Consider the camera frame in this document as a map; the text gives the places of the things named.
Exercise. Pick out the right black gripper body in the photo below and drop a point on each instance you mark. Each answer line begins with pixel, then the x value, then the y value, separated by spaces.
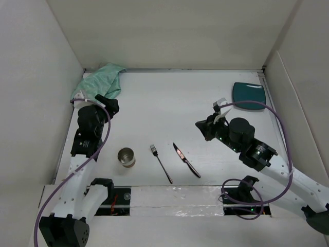
pixel 218 129

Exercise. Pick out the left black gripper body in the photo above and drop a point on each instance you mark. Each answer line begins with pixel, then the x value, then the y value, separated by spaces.
pixel 111 110

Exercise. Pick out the green patterned cloth placemat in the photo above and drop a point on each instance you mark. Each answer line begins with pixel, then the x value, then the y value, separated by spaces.
pixel 105 81

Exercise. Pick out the dark metal knife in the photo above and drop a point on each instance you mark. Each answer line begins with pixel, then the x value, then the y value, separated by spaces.
pixel 184 159

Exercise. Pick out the teal square plate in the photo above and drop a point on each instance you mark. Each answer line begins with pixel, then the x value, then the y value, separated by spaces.
pixel 248 92

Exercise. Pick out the metal cup with cork base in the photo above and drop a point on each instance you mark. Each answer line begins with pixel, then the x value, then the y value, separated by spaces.
pixel 126 157

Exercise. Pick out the dark metal fork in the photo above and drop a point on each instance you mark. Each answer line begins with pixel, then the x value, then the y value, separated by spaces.
pixel 155 153

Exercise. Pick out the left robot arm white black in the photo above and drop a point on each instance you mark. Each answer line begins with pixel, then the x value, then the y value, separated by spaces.
pixel 64 218

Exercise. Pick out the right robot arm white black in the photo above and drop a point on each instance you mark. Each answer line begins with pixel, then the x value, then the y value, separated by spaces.
pixel 305 196

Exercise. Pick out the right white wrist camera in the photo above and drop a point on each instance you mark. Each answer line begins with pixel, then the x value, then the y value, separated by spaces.
pixel 221 109

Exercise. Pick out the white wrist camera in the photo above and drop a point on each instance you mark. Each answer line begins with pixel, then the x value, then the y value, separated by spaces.
pixel 80 100
pixel 221 109

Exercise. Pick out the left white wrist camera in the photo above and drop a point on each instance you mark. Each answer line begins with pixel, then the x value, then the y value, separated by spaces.
pixel 80 100

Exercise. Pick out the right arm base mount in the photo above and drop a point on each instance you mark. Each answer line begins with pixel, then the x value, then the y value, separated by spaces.
pixel 237 202

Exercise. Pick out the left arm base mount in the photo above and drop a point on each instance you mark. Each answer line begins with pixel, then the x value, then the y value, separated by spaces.
pixel 117 204

